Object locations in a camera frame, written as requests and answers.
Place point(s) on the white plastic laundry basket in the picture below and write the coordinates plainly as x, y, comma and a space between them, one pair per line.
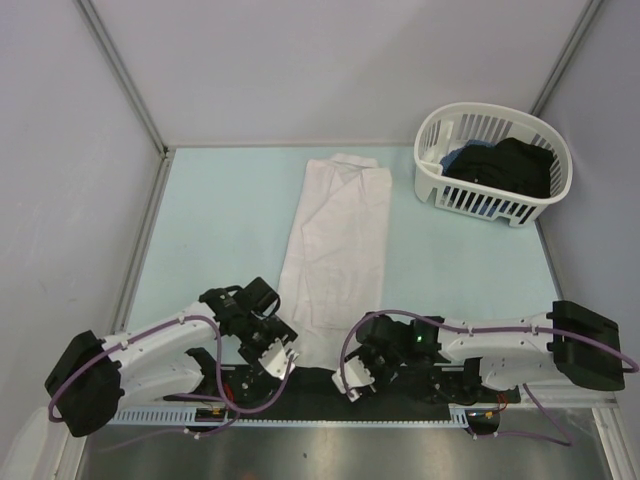
451, 126

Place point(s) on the blue shirt in basket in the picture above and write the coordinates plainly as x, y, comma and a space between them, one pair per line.
449, 159

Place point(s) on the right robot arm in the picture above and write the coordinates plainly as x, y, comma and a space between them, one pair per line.
569, 342

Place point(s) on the right aluminium corner post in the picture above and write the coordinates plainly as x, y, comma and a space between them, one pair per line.
576, 38

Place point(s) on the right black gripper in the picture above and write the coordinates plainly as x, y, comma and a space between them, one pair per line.
380, 379

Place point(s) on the aluminium corner post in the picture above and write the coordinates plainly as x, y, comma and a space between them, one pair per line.
108, 49
576, 38

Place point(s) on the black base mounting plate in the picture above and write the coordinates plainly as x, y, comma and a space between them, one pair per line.
310, 395

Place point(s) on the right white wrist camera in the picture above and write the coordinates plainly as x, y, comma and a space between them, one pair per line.
353, 377

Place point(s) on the blue slotted cable duct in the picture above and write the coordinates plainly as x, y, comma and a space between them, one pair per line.
155, 415

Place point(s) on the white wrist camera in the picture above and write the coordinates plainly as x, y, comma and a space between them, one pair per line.
278, 358
353, 377

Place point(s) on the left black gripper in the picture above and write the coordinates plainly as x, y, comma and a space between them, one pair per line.
278, 329

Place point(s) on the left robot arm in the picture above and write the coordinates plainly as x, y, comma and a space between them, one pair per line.
178, 358

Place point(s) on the white long sleeve shirt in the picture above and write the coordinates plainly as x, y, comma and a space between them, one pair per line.
334, 266

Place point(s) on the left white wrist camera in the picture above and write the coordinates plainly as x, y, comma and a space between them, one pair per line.
278, 358

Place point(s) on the left aluminium corner post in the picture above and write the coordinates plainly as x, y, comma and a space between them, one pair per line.
108, 49

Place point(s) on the black shirt in basket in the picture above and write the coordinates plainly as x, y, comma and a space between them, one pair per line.
511, 165

